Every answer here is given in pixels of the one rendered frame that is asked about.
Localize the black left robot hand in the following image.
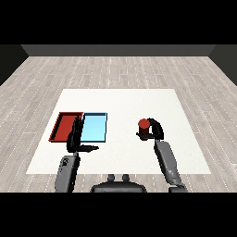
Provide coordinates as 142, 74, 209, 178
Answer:
66, 116, 100, 155

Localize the light blue shallow open box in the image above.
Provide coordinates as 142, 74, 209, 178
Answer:
79, 112, 108, 143

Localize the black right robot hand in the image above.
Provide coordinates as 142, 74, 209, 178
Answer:
135, 118, 166, 142

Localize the small red can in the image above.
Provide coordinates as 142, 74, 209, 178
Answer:
137, 118, 152, 136

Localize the dark grey robot body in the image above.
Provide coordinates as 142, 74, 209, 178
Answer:
90, 174, 147, 193

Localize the red shallow open box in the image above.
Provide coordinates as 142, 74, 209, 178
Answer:
48, 111, 84, 143

